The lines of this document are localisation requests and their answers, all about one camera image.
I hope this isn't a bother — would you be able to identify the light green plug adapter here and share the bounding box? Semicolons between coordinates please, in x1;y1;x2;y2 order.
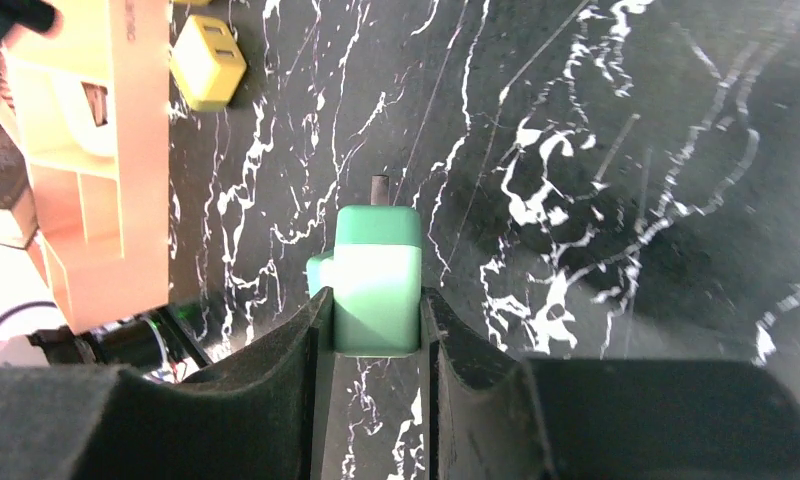
307;205;422;358

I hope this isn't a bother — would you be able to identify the yellow plug adapter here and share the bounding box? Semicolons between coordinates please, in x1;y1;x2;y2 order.
172;0;212;6
170;15;247;112

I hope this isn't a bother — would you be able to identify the orange desk organizer tray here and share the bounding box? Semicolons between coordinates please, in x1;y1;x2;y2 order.
2;1;169;331

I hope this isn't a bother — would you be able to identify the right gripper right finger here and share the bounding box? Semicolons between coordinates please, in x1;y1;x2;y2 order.
421;288;800;479

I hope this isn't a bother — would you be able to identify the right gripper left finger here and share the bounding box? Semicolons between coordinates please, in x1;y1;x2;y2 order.
0;288;334;479

